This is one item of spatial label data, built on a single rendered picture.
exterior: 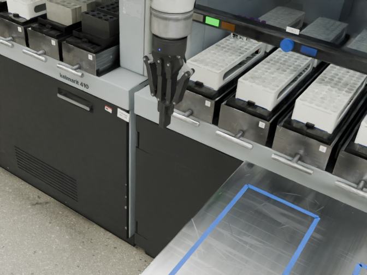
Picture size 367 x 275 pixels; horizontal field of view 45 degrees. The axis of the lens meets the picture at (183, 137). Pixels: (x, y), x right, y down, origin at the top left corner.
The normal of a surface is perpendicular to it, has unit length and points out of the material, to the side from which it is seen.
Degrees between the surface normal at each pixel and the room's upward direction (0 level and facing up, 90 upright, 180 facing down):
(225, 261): 0
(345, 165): 90
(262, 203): 0
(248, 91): 90
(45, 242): 0
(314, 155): 90
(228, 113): 90
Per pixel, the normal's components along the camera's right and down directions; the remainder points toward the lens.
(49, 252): 0.07, -0.81
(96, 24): -0.55, 0.45
